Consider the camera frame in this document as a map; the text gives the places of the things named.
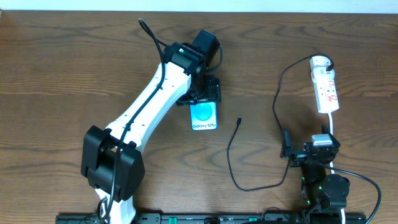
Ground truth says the Samsung Galaxy smartphone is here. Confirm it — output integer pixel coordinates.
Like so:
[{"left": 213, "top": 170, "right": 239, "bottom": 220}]
[{"left": 190, "top": 102, "right": 218, "bottom": 131}]

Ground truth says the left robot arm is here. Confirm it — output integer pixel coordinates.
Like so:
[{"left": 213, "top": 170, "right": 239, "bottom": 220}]
[{"left": 81, "top": 30, "right": 222, "bottom": 223}]

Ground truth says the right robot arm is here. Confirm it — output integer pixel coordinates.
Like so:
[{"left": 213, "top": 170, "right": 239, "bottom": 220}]
[{"left": 280, "top": 125, "right": 350, "bottom": 223}]

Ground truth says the white USB charger adapter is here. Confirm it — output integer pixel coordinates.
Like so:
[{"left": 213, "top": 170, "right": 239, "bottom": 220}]
[{"left": 310, "top": 55, "right": 331, "bottom": 70}]

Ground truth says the white power strip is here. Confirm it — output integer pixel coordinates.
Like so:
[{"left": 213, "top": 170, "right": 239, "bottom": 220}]
[{"left": 311, "top": 67, "right": 339, "bottom": 114}]

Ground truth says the white power strip cord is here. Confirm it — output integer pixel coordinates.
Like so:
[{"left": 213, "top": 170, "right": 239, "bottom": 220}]
[{"left": 328, "top": 112, "right": 346, "bottom": 224}]

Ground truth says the black USB charging cable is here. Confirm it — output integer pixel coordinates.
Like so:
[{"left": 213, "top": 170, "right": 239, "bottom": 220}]
[{"left": 226, "top": 53, "right": 335, "bottom": 192}]

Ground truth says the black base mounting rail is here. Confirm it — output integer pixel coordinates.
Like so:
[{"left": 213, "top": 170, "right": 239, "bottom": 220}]
[{"left": 55, "top": 211, "right": 366, "bottom": 224}]

